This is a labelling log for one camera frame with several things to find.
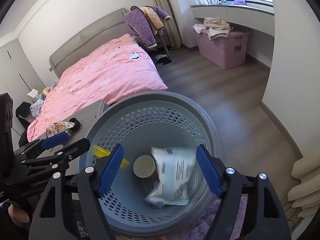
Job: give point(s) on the pink duvet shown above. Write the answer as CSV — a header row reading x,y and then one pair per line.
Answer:
x,y
112,72

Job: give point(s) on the purple quilted jacket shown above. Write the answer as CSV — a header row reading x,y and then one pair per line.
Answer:
x,y
145,22

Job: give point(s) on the black clothes pile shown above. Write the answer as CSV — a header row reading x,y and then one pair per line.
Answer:
x,y
22,111

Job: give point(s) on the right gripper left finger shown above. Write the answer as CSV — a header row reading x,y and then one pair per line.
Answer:
x,y
54,216

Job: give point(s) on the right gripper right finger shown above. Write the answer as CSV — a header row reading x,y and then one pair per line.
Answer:
x,y
264,216

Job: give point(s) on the yellow plush toy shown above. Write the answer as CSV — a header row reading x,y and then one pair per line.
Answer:
x,y
47,90

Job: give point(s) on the pink storage box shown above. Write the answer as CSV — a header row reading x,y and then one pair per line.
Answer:
x,y
225,52

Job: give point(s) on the white blue wet-wipe pack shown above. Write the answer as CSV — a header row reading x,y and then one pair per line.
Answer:
x,y
174,170

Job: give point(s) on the red patterned snack bag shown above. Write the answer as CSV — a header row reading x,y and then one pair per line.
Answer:
x,y
59,127

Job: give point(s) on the cream paper cup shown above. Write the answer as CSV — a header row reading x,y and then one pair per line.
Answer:
x,y
145,167

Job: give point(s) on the grey perforated trash basket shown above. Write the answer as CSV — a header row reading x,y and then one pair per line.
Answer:
x,y
139,124

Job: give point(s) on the cream radiator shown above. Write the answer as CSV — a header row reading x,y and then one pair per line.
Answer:
x,y
305,195

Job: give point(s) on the left hand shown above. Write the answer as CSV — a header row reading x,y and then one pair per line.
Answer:
x,y
19,217

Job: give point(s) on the black hair band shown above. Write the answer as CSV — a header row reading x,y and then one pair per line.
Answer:
x,y
75,124

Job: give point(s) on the beige clothes on box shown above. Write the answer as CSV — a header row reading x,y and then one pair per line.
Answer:
x,y
215,27

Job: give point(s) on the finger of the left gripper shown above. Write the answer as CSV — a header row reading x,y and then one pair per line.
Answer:
x,y
74,150
55,140

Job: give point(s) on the grey bed headboard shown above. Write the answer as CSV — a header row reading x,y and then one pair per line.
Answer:
x,y
87,40

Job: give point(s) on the light blue crumpled clothes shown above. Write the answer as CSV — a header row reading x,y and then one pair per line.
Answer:
x,y
35,108

